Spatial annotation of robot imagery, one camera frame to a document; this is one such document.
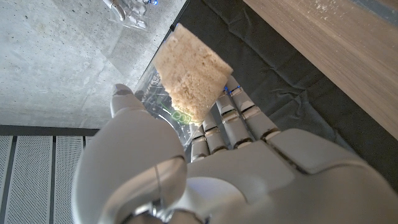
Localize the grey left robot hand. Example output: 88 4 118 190
71 75 398 224

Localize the grey tape outline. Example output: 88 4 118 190
349 0 398 19

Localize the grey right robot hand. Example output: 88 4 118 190
102 0 156 30

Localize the black backdrop curtain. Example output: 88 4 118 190
136 0 398 194

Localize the black backdrop stand pole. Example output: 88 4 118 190
167 0 191 34

